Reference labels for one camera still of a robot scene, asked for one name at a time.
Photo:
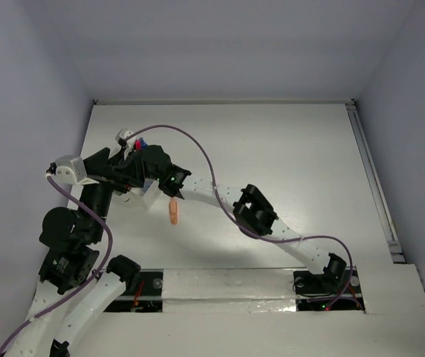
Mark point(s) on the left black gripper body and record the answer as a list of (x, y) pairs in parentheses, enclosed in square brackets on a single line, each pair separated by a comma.
[(98, 195)]

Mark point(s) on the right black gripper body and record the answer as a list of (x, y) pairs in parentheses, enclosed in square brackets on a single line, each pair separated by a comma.
[(155, 176)]

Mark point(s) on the pink black highlighter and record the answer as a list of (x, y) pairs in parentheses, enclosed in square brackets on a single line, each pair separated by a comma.
[(136, 143)]

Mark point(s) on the orange highlighter pen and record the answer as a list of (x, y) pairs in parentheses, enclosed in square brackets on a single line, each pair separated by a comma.
[(173, 211)]

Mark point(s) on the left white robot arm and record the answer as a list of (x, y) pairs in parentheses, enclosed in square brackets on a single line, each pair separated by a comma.
[(78, 277)]

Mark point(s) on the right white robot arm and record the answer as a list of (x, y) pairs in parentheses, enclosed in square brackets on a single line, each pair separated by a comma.
[(248, 207)]

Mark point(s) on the white perforated organizer box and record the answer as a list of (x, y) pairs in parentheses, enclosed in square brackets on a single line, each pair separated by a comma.
[(142, 198)]

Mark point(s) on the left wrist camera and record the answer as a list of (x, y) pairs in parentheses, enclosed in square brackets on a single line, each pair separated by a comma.
[(70, 169)]

